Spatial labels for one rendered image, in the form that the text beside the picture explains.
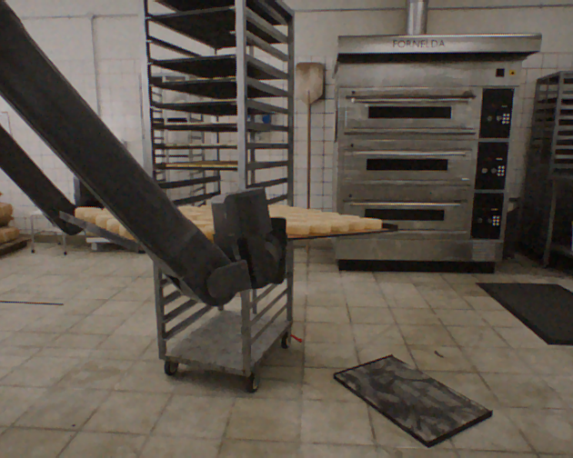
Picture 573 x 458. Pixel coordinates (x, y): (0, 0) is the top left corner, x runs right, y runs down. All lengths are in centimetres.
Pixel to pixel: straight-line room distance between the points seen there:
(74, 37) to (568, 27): 524
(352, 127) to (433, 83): 77
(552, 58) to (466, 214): 212
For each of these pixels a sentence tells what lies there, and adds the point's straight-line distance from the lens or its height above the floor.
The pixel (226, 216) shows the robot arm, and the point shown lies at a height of 105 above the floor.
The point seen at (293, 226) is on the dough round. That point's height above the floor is 99.
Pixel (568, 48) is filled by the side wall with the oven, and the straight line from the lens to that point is 563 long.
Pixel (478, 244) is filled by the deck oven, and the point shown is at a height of 28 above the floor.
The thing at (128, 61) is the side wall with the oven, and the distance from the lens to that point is 538.
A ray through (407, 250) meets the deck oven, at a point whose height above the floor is 22.
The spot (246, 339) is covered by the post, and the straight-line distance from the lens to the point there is 197.
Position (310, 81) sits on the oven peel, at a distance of 489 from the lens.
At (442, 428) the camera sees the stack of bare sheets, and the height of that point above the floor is 2.
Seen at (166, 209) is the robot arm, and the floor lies 107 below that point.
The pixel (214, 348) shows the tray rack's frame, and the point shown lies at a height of 15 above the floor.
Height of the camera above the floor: 114
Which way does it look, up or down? 11 degrees down
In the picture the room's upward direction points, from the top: straight up
